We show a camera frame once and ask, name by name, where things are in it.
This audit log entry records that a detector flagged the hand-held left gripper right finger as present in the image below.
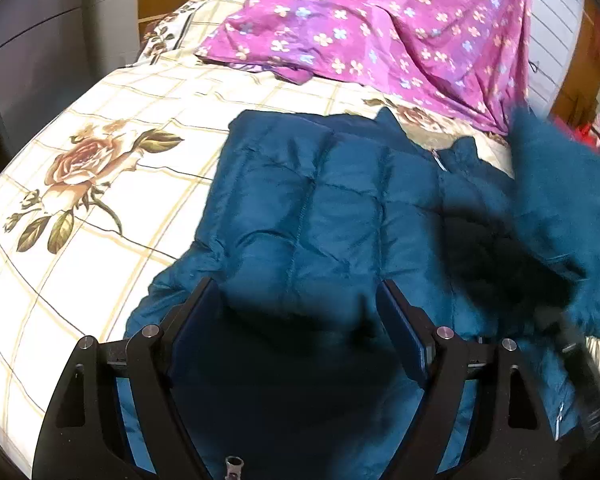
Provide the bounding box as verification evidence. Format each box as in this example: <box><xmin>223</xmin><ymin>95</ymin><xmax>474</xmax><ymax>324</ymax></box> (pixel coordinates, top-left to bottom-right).
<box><xmin>376</xmin><ymin>279</ymin><xmax>563</xmax><ymax>480</ymax></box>

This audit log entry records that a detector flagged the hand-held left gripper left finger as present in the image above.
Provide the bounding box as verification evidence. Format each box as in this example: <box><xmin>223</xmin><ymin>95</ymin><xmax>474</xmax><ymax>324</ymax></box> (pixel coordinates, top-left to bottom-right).
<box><xmin>31</xmin><ymin>277</ymin><xmax>226</xmax><ymax>480</ymax></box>

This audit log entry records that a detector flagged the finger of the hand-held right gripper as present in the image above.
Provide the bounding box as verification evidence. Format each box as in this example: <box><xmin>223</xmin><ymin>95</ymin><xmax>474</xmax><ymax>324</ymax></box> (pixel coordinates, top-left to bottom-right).
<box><xmin>537</xmin><ymin>307</ymin><xmax>586</xmax><ymax>358</ymax></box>

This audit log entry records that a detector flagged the teal puffer jacket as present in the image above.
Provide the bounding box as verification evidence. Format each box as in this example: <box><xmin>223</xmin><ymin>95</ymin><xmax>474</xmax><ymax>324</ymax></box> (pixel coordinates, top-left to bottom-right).
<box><xmin>115</xmin><ymin>105</ymin><xmax>600</xmax><ymax>480</ymax></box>

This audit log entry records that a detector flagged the cream rose plaid bedsheet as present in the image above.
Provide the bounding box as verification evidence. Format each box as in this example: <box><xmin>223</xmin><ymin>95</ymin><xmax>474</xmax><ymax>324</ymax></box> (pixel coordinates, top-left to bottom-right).
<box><xmin>0</xmin><ymin>0</ymin><xmax>600</xmax><ymax>466</ymax></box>

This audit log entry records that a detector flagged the purple floral sheet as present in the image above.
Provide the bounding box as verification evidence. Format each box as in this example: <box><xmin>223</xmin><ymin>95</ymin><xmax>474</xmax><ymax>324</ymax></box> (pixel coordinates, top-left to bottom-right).
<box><xmin>195</xmin><ymin>0</ymin><xmax>538</xmax><ymax>136</ymax></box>

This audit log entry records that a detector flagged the grey refrigerator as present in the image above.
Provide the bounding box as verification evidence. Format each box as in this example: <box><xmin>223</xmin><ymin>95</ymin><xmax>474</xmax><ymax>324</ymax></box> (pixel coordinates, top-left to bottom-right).
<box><xmin>0</xmin><ymin>0</ymin><xmax>141</xmax><ymax>128</ymax></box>

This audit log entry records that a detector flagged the wooden door frame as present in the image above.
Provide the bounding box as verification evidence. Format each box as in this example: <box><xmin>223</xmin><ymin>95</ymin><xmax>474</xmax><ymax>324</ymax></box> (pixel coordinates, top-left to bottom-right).
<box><xmin>551</xmin><ymin>0</ymin><xmax>600</xmax><ymax>127</ymax></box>

